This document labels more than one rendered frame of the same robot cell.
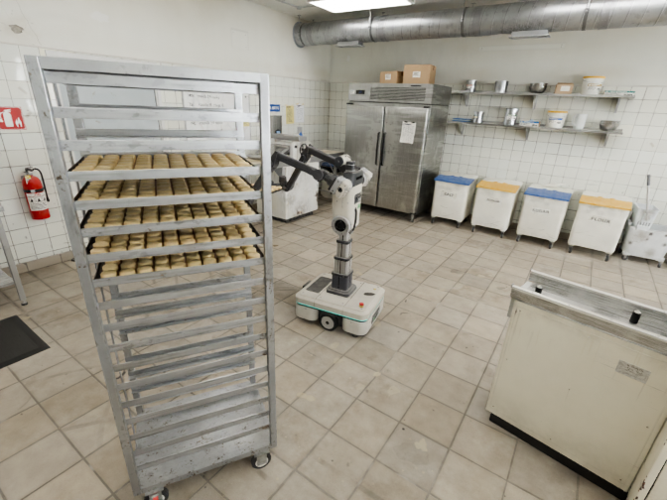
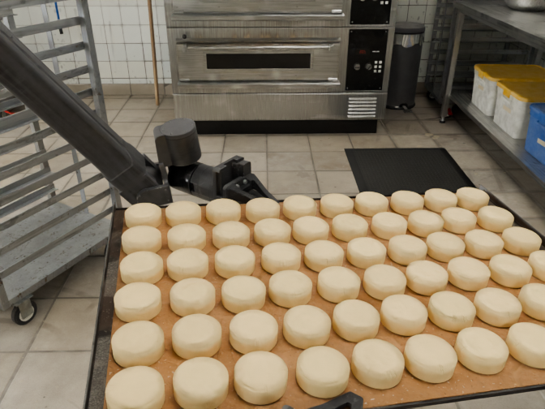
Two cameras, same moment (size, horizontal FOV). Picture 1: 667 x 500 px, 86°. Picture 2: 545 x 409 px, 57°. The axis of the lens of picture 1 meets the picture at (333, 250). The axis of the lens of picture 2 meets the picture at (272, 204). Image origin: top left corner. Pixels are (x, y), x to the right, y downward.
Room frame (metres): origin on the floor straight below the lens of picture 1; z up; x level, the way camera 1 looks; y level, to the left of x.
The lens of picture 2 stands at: (3.48, 0.43, 1.39)
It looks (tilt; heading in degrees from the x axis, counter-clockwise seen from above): 30 degrees down; 145
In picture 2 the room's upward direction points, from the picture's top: straight up
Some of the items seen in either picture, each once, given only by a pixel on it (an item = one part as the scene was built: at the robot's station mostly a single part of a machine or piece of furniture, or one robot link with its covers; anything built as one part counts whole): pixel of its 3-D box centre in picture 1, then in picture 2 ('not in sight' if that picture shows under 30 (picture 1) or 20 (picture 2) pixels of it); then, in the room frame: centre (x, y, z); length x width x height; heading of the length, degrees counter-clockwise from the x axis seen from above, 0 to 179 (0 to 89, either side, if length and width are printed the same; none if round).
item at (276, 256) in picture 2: not in sight; (281, 258); (3.05, 0.74, 1.01); 0.05 x 0.05 x 0.02
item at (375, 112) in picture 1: (392, 152); not in sight; (6.22, -0.91, 1.02); 1.40 x 0.90 x 2.05; 56
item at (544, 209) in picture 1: (542, 215); not in sight; (5.00, -2.97, 0.38); 0.64 x 0.54 x 0.77; 145
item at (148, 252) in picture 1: (183, 247); not in sight; (1.20, 0.55, 1.23); 0.64 x 0.03 x 0.03; 116
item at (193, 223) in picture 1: (180, 223); not in sight; (1.20, 0.55, 1.32); 0.64 x 0.03 x 0.03; 116
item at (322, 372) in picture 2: not in sight; (322, 371); (3.22, 0.67, 1.01); 0.05 x 0.05 x 0.02
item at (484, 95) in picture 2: not in sight; (512, 89); (1.63, 3.73, 0.36); 0.47 x 0.39 x 0.26; 54
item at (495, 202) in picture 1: (494, 206); not in sight; (5.36, -2.43, 0.38); 0.64 x 0.54 x 0.77; 147
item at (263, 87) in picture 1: (269, 299); not in sight; (1.30, 0.26, 0.97); 0.03 x 0.03 x 1.70; 26
